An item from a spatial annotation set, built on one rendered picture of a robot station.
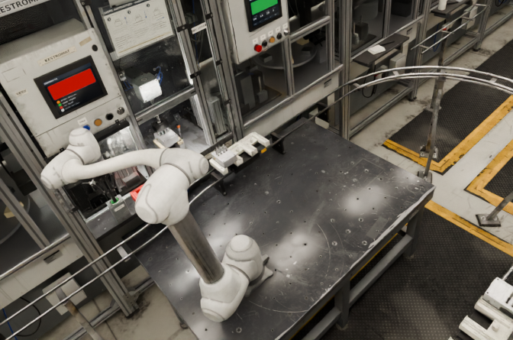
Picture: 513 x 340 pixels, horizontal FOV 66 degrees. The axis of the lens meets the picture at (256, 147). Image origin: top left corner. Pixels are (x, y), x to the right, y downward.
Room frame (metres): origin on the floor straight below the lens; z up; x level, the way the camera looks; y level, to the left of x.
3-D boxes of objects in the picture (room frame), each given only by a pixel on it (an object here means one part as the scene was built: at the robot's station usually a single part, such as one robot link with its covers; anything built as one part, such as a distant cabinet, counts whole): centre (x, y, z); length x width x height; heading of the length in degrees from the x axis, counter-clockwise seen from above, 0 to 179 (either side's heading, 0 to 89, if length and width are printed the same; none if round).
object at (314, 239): (1.51, -0.06, 0.66); 1.50 x 1.06 x 0.04; 124
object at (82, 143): (1.46, 0.76, 1.41); 0.13 x 0.11 x 0.16; 149
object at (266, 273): (1.15, 0.13, 0.71); 0.22 x 0.18 x 0.06; 124
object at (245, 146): (1.87, 0.10, 0.84); 0.36 x 0.14 x 0.10; 124
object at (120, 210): (1.47, 0.76, 0.97); 0.08 x 0.08 x 0.12; 34
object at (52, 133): (1.67, 0.83, 1.60); 0.42 x 0.29 x 0.46; 124
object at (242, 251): (1.13, 0.15, 0.85); 0.18 x 0.16 x 0.22; 149
